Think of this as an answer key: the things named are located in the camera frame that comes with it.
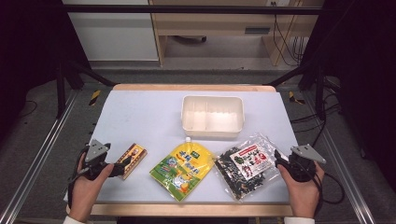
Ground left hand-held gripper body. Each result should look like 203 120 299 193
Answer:
78 138 125 181

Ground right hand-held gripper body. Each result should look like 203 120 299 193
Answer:
288 143 327 183

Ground red and yellow box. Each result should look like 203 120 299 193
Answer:
116 143 149 181

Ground clear bag of dried seaweed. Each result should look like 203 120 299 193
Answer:
214 133 289 202

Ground yellow spout pouch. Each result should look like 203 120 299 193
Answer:
148 136 217 203

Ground white plastic container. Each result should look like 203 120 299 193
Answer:
180 94 246 139

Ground person's right hand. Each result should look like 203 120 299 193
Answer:
276 161 325 218

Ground person's left hand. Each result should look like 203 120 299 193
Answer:
68 152 115 222

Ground white table mat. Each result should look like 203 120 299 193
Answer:
64 90 300 204

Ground yellow and black tape marker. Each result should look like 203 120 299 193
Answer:
88 89 102 106
288 91 306 105

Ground black metal stand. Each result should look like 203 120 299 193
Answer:
55 60 118 119
267 62 328 120

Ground black curtain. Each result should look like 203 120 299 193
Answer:
0 0 92 141
298 0 396 190

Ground white cabinet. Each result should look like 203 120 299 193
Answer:
62 0 160 62

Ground wooden desk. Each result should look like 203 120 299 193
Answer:
148 0 325 67

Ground black horizontal bar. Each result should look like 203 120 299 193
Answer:
60 4 325 16

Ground aluminium rail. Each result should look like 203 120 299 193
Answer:
303 90 376 224
0 90 78 224

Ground black floor cables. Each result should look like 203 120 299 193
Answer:
290 77 342 147

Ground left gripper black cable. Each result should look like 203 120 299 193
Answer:
66 146 92 209

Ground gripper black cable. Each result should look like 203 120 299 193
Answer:
66 146 92 209
311 170 346 217

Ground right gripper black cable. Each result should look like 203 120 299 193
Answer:
311 170 346 217

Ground black wall cables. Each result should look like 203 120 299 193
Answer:
271 1 308 67

